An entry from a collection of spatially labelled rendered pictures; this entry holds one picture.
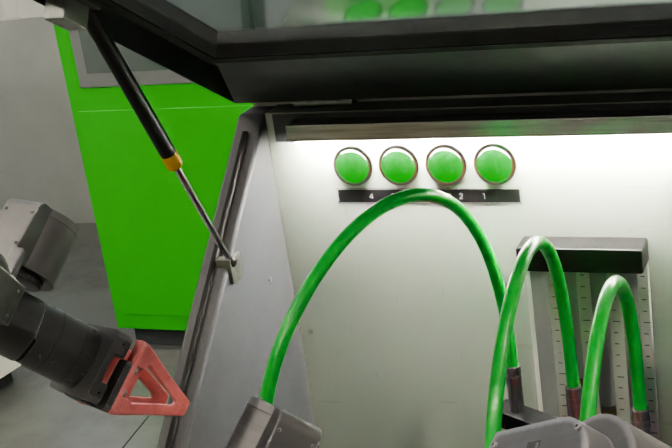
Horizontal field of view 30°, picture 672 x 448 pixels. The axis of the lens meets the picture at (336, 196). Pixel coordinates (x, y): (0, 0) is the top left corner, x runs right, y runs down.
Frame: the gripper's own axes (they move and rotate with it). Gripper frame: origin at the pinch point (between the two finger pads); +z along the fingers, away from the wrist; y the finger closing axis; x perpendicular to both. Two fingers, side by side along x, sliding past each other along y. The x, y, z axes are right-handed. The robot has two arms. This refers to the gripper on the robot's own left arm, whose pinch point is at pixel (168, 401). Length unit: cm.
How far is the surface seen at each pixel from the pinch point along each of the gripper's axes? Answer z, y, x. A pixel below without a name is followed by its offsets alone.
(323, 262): 7.6, -1.5, -18.3
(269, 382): 7.8, -1.5, -5.7
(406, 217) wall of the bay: 27.3, 22.0, -34.1
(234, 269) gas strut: 12.1, 27.6, -18.9
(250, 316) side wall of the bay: 18.2, 31.0, -15.6
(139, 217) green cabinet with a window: 89, 299, -70
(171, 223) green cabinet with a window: 97, 289, -72
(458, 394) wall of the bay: 46, 24, -19
